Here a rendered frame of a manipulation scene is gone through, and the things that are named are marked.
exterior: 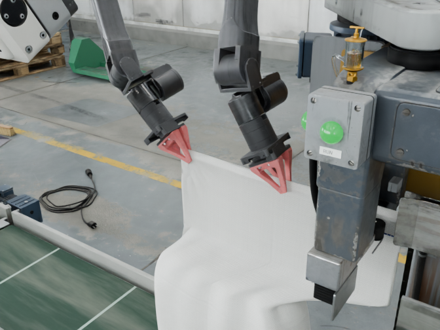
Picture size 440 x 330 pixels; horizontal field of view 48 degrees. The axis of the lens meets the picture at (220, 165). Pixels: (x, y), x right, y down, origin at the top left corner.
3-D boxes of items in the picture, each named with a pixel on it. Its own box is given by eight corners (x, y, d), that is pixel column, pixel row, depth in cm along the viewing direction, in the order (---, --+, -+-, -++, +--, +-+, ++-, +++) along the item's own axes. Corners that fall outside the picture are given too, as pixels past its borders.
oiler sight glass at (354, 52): (340, 67, 67) (343, 40, 65) (348, 63, 68) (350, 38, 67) (358, 69, 65) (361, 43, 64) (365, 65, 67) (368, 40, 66)
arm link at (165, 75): (109, 77, 114) (116, 61, 107) (148, 56, 120) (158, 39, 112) (139, 119, 115) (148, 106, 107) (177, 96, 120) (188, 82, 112)
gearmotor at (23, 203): (-20, 216, 241) (-27, 189, 234) (7, 203, 252) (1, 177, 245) (17, 236, 225) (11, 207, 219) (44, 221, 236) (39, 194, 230)
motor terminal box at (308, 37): (294, 89, 113) (297, 38, 108) (296, 77, 122) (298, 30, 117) (331, 90, 111) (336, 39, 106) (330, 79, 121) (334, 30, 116)
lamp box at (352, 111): (303, 157, 67) (308, 93, 63) (317, 146, 70) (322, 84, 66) (357, 171, 63) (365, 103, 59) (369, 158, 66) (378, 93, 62)
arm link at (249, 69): (209, 65, 92) (243, 61, 86) (247, 48, 100) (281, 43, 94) (226, 124, 97) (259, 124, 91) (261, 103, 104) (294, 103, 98)
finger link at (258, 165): (308, 178, 97) (288, 135, 95) (294, 194, 91) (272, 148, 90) (280, 186, 101) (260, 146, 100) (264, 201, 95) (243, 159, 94)
